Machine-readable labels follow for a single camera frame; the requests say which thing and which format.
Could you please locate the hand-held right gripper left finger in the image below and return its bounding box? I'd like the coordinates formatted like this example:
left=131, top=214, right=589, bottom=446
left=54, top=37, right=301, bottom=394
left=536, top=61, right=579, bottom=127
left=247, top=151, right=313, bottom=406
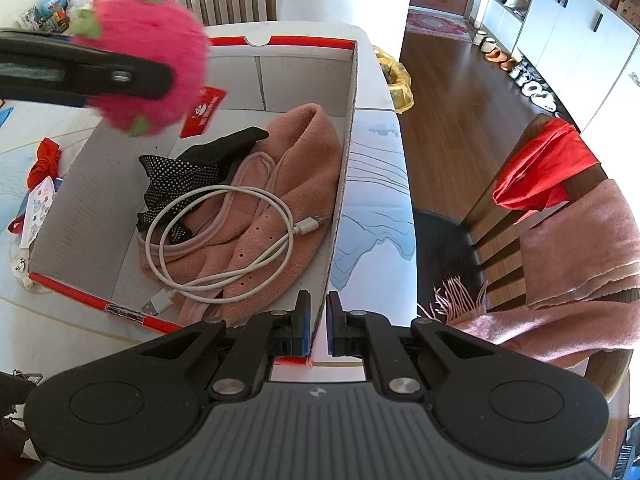
left=114, top=290, right=313, bottom=403

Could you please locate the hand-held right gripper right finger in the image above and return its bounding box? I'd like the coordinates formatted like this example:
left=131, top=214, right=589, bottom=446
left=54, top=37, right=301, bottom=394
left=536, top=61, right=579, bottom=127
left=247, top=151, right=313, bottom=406
left=325, top=291, right=522, bottom=398

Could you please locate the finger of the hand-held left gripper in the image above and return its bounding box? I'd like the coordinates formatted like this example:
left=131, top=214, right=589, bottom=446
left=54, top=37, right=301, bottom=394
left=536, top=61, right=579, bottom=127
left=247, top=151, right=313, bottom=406
left=0, top=30, right=175, bottom=109

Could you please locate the pink plush ball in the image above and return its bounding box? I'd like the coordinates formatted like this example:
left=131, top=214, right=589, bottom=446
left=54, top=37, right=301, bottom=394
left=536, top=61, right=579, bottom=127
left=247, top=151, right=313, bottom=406
left=70, top=0, right=212, bottom=137

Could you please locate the red plush toy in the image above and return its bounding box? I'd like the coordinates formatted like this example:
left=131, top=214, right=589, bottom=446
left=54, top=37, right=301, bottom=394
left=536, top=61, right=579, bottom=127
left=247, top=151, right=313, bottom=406
left=27, top=137, right=62, bottom=187

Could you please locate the white charging cable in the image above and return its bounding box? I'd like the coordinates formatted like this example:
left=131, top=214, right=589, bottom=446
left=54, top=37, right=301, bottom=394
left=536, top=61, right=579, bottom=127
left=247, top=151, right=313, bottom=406
left=139, top=185, right=331, bottom=317

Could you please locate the red paper packet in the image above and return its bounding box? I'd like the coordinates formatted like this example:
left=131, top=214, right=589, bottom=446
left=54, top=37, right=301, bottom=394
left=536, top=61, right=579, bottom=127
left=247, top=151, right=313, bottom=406
left=180, top=86, right=229, bottom=140

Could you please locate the white printed pouch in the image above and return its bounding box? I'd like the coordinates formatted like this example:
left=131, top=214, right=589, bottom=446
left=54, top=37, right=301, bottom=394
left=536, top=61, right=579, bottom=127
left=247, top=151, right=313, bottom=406
left=7, top=176, right=57, bottom=289

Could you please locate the black dotted knit glove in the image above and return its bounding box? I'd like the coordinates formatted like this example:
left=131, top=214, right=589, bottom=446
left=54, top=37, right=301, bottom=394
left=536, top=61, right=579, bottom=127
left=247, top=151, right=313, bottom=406
left=137, top=154, right=234, bottom=244
left=175, top=127, right=271, bottom=172

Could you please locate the pink fleece hat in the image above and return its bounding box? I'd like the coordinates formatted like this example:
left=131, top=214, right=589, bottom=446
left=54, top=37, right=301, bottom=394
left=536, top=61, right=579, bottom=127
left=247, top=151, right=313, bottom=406
left=135, top=103, right=344, bottom=329

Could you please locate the red and white cardboard box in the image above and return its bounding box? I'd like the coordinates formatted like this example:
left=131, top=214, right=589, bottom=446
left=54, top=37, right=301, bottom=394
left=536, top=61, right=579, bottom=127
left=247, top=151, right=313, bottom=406
left=27, top=22, right=363, bottom=370

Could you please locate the pile of toys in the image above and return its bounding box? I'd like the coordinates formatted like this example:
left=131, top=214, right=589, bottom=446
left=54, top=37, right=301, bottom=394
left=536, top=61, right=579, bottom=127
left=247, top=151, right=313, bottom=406
left=17, top=0, right=117, bottom=37

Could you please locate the black seat cushion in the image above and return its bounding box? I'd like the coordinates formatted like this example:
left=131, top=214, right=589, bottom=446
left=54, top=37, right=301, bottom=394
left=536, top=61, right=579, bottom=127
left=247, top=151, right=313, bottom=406
left=412, top=207, right=484, bottom=322

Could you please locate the pink fringed scarf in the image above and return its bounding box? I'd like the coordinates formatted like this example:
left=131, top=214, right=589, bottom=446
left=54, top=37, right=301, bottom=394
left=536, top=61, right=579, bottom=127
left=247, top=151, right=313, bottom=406
left=417, top=180, right=640, bottom=372

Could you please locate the yellow plastic bag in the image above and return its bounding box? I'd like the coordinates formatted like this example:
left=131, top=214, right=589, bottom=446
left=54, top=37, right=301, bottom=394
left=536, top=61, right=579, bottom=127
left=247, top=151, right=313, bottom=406
left=374, top=45, right=416, bottom=114

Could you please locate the red garment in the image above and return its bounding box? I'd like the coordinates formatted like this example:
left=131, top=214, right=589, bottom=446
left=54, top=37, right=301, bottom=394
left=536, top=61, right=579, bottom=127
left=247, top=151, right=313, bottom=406
left=492, top=117, right=602, bottom=211

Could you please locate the dark bag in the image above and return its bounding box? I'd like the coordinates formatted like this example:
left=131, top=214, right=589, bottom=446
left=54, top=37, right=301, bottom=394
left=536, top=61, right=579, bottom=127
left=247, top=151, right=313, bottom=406
left=0, top=369, right=44, bottom=461

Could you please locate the row of shoes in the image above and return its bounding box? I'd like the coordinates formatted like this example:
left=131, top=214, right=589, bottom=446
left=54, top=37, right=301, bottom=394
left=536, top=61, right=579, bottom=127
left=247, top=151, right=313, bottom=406
left=472, top=30, right=559, bottom=114

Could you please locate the red patterned rug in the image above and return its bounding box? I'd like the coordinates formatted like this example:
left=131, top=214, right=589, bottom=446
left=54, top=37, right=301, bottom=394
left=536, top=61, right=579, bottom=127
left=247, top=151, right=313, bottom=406
left=405, top=7, right=474, bottom=44

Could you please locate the low white shelf cabinet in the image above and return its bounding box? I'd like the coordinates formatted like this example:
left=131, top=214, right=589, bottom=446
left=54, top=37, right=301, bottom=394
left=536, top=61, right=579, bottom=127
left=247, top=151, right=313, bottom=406
left=482, top=0, right=526, bottom=52

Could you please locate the white fridge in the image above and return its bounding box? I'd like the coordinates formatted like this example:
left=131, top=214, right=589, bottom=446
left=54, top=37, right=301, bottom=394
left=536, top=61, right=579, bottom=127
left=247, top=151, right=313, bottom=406
left=582, top=55, right=640, bottom=137

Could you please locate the white wardrobe cabinet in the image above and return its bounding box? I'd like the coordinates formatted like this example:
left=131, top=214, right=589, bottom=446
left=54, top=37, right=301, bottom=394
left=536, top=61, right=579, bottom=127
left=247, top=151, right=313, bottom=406
left=515, top=0, right=640, bottom=112

